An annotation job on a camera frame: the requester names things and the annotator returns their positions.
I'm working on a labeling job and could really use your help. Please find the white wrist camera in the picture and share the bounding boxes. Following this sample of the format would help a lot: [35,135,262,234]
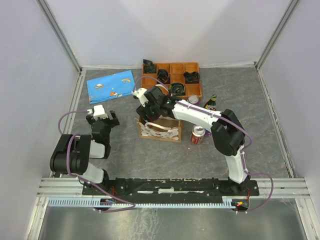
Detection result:
[87,104,108,120]
[132,87,149,107]

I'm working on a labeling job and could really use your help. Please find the green glass bottle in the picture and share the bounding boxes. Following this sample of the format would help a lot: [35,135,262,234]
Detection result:
[204,94,217,111]

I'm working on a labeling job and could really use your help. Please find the rolled black orange tie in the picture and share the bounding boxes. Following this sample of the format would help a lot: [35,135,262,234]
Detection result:
[157,69,170,84]

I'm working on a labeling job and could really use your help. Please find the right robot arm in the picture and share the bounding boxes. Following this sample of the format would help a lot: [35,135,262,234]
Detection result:
[132,86,249,196]

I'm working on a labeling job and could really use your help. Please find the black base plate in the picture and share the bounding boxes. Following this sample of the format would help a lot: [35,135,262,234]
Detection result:
[82,178,260,204]

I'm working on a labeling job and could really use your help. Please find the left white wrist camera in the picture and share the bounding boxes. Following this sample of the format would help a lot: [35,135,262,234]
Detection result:
[87,104,108,120]

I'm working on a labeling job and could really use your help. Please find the aluminium frame rail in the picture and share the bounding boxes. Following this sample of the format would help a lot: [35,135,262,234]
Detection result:
[36,176,86,197]

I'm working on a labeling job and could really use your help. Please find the purple soda can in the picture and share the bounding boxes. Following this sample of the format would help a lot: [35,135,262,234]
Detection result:
[204,129,212,137]
[187,94,200,106]

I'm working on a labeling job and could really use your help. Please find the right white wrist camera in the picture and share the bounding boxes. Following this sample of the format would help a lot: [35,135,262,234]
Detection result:
[132,87,149,107]

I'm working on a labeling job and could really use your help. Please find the blue space print cloth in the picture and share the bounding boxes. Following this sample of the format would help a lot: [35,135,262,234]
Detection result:
[86,70,135,104]

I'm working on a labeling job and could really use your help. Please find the wooden compartment tray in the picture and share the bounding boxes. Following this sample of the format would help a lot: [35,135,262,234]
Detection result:
[141,62,203,100]

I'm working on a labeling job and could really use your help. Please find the rolled black tie right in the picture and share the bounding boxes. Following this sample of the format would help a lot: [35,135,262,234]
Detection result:
[183,71,200,84]

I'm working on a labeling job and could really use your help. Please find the canvas tote bag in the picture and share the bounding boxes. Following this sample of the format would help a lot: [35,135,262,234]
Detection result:
[136,84,184,143]

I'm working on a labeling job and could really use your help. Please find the purple soda can front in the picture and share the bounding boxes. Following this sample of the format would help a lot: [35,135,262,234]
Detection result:
[204,129,212,137]

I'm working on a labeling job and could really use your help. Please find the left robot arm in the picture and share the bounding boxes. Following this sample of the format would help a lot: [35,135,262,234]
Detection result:
[49,110,120,195]

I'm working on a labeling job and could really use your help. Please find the light blue cable duct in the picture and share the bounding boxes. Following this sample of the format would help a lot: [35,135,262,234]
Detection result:
[47,195,238,208]

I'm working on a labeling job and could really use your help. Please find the red soda can front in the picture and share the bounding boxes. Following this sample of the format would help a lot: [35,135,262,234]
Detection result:
[190,125,206,145]

